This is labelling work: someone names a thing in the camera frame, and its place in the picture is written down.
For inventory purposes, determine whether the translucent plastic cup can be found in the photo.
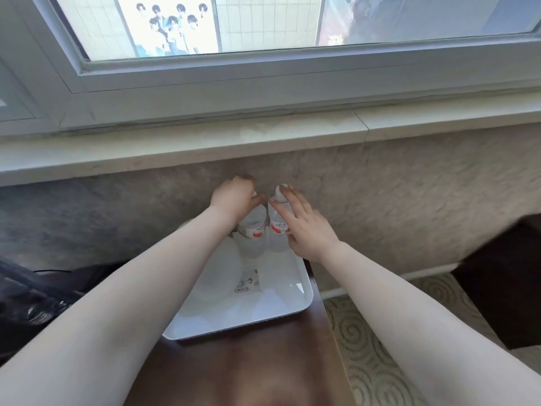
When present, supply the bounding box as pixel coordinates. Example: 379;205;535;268
189;237;245;307

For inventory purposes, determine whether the white rectangular tray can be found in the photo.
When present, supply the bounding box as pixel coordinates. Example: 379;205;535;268
163;219;314;341

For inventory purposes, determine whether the person's left hand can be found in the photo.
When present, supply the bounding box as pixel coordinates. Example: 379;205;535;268
209;175;265;228

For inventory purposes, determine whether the black bag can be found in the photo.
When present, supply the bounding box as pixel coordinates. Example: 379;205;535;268
0;257;132;364

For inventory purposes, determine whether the stone window sill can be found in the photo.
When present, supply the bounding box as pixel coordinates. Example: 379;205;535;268
0;103;541;187

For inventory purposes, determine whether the white window frame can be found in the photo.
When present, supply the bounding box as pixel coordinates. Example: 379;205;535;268
0;0;541;136

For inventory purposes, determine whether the dark brown cabinet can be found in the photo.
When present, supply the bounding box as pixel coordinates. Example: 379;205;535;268
451;215;541;350

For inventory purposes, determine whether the clear red-label water bottle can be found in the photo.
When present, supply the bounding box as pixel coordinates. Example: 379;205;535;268
236;191;269;259
267;184;297;254

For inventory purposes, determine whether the person's right forearm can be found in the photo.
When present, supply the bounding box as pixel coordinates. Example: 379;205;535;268
312;242;541;406

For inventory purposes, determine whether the small printed paper packet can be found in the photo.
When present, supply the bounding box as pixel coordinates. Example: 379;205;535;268
234;269;261;295

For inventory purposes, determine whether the person's left forearm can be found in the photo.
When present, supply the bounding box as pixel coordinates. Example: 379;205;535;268
0;206;238;406

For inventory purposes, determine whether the poster of group of people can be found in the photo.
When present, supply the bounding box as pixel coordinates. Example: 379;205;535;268
114;0;222;59

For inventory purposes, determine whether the person's right hand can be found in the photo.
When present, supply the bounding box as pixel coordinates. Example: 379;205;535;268
270;186;341;263

